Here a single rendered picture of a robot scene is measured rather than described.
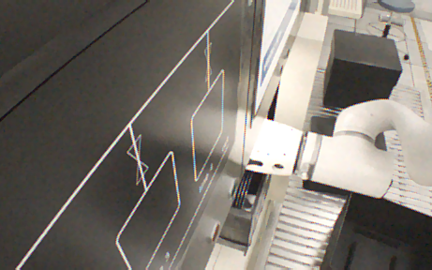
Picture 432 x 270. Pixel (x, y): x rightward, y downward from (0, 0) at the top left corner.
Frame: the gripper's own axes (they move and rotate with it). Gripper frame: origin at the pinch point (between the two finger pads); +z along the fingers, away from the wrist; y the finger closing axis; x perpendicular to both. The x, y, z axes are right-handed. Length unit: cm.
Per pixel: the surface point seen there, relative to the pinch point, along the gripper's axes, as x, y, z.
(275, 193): -34.0, 15.2, -12.0
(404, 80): -123, 254, -98
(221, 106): 31.1, -28.6, -10.1
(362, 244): -48, 16, -42
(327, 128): -38, 54, -24
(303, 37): 15.1, 14.9, -11.0
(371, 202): -35, 22, -40
